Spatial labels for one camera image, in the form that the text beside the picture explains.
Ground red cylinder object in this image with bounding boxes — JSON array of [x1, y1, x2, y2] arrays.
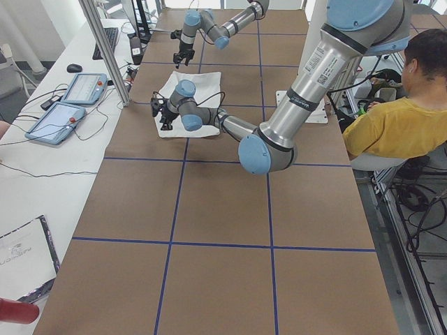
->
[[1, 298, 40, 325]]

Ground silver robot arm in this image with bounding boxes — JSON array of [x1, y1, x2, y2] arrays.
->
[[170, 0, 270, 68], [151, 1, 413, 174]]

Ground aluminium frame post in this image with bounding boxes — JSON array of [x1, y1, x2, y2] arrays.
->
[[78, 0, 130, 107]]

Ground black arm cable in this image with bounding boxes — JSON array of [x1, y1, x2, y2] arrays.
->
[[195, 91, 231, 132]]

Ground black power adapter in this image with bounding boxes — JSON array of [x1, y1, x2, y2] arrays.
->
[[129, 36, 143, 65]]

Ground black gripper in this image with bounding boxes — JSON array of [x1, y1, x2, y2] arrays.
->
[[160, 103, 179, 131], [173, 41, 195, 68]]

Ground person in yellow shirt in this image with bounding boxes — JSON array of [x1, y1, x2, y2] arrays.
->
[[342, 29, 446, 160]]

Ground white camera pole base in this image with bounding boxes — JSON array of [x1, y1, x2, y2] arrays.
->
[[275, 89, 329, 124]]

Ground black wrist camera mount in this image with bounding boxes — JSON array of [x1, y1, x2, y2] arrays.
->
[[150, 91, 168, 118], [170, 29, 182, 40]]

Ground small black phone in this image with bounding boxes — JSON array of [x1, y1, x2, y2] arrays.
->
[[40, 96, 61, 111]]

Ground blue teach pendant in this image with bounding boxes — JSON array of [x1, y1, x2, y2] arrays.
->
[[24, 102, 86, 145], [61, 73, 108, 106]]

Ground lower blue teach pendant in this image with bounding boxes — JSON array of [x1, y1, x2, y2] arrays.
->
[[24, 102, 86, 145]]

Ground white long-sleeve printed shirt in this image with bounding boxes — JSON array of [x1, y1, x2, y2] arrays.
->
[[154, 71, 222, 138]]

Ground upper blue teach pendant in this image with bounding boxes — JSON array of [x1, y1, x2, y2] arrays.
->
[[61, 73, 108, 106]]

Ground black keyboard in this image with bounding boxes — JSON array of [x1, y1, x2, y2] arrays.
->
[[92, 27, 120, 60]]

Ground black computer mouse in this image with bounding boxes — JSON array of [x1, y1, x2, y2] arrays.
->
[[66, 64, 83, 73]]

